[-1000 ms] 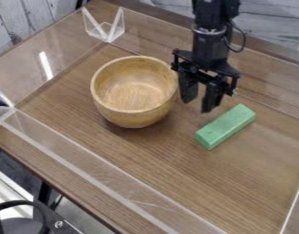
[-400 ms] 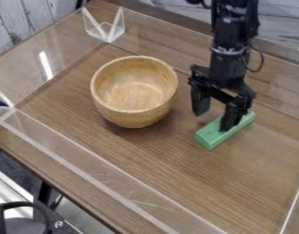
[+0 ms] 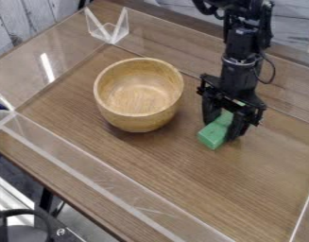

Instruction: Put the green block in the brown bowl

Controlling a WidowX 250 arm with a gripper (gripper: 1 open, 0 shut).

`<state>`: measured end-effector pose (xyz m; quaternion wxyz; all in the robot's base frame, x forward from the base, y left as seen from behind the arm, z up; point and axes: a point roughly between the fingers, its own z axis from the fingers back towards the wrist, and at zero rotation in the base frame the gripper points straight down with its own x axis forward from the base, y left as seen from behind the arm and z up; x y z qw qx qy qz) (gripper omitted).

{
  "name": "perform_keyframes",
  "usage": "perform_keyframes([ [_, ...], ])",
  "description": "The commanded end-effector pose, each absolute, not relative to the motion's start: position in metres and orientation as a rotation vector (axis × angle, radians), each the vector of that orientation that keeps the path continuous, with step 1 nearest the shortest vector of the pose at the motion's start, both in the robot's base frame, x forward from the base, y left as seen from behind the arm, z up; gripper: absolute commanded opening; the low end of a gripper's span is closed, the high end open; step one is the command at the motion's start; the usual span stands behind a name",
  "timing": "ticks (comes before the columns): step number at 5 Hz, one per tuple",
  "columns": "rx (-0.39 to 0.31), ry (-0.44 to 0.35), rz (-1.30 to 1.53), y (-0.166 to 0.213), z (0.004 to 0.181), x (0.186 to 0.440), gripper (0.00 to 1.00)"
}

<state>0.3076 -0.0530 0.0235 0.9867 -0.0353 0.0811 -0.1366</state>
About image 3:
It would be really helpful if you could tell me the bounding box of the clear acrylic corner bracket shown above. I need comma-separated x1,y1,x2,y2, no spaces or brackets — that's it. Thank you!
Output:
82,8,129,44

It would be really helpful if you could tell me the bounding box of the black table leg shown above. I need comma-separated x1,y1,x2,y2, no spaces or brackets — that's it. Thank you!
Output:
38,188,54,212

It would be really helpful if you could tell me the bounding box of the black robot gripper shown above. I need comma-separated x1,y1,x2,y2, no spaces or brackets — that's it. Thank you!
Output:
197,57,266,141

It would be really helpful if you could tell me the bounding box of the black cable loop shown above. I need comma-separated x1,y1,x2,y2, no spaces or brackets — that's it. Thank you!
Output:
0,208,60,242

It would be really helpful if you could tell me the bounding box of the light wooden bowl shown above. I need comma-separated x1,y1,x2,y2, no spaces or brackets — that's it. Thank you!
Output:
93,58,184,132

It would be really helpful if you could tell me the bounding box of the clear acrylic front barrier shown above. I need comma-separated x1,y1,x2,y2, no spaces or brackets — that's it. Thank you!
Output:
0,95,234,242

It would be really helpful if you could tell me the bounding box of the green rectangular block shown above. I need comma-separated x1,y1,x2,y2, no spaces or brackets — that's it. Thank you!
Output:
197,108,237,150

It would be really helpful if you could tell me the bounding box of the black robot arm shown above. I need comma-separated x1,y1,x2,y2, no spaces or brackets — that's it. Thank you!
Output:
192,0,273,141

